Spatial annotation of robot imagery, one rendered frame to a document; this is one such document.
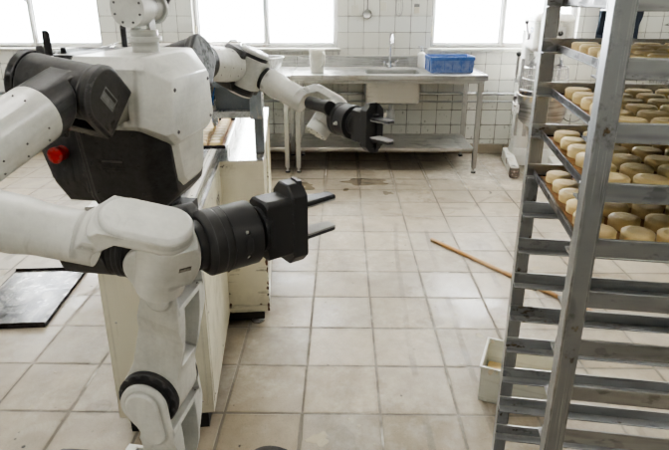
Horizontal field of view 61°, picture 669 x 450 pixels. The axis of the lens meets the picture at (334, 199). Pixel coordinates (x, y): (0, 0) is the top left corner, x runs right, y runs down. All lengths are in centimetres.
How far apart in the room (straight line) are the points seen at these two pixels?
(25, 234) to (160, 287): 16
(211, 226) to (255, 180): 180
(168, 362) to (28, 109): 70
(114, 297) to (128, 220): 133
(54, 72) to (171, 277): 40
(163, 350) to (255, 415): 102
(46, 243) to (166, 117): 41
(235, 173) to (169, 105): 146
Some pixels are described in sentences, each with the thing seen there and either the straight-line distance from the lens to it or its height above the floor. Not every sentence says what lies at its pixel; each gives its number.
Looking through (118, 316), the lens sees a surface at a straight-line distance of 205.
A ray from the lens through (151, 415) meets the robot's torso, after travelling 142.
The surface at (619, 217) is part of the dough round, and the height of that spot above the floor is 115.
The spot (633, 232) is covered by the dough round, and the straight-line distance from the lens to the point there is 101.
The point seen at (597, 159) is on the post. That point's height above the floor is 129.
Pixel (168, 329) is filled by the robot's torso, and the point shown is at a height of 83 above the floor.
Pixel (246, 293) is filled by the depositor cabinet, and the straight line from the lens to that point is 273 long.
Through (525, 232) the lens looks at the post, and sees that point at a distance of 139.
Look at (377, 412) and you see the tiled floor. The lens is 232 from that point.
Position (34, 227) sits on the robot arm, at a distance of 74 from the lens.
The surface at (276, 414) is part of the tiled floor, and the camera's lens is 232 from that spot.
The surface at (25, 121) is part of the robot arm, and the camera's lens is 88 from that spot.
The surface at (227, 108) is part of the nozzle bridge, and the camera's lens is 252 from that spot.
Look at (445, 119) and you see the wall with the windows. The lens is 587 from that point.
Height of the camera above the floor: 150
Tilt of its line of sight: 20 degrees down
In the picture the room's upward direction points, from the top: straight up
